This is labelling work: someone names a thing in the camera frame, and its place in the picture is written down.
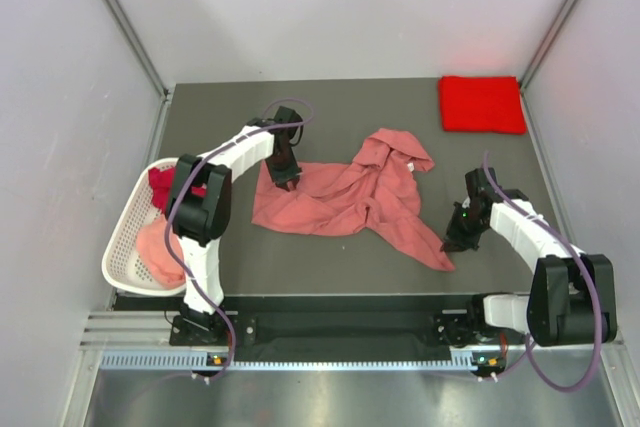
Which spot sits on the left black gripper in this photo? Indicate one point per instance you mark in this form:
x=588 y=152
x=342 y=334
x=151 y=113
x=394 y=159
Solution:
x=290 y=174

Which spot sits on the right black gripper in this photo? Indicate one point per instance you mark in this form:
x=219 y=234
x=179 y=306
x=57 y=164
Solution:
x=454 y=239

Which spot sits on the salmon pink t shirt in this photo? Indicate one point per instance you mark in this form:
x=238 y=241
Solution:
x=376 y=191

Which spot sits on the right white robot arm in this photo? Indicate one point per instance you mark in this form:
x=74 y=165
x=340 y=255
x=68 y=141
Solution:
x=571 y=291

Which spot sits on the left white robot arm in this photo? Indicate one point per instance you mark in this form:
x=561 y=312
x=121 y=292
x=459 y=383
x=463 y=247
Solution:
x=198 y=212

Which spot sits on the crimson crumpled t shirt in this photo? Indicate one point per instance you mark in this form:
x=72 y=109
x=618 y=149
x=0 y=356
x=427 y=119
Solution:
x=160 y=182

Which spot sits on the folded red t shirt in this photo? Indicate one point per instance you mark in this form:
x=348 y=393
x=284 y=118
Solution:
x=481 y=105

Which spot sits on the light pink t shirt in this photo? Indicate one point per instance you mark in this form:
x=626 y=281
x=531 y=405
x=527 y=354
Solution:
x=152 y=250

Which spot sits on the white plastic laundry basket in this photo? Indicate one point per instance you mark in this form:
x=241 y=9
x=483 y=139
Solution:
x=121 y=264

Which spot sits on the left aluminium frame post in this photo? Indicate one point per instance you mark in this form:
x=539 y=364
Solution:
x=133 y=41

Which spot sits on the aluminium frame post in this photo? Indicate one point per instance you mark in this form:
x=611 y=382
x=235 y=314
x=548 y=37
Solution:
x=548 y=40
x=133 y=41

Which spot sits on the grey slotted cable duct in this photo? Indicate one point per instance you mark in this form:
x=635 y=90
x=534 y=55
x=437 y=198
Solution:
x=456 y=361

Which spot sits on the right aluminium frame post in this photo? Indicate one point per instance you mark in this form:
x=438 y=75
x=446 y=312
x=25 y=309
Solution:
x=548 y=40

